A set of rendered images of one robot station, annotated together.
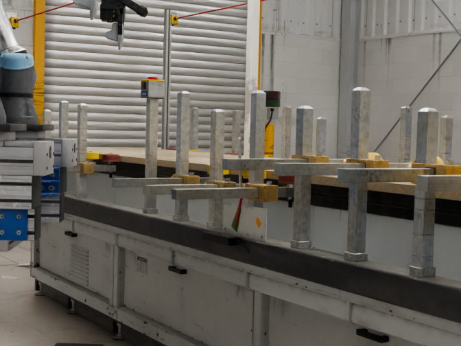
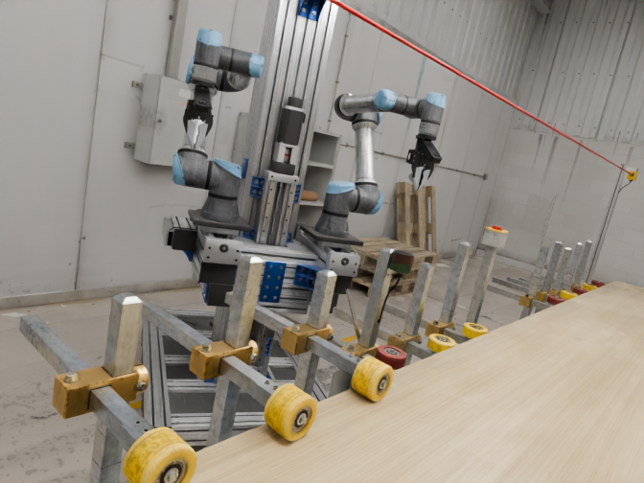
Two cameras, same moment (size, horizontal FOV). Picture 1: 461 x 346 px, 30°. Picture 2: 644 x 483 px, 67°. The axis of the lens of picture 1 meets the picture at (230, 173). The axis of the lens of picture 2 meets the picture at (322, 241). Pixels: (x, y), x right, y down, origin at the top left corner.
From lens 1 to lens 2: 2.45 m
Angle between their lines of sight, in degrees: 70
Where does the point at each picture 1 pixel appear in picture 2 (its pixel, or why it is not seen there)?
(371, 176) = (33, 338)
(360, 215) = (217, 409)
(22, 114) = (324, 226)
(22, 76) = (331, 198)
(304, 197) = (300, 371)
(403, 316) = not seen: outside the picture
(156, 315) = not seen: hidden behind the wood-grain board
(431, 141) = (110, 340)
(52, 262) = not seen: hidden behind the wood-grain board
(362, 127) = (234, 305)
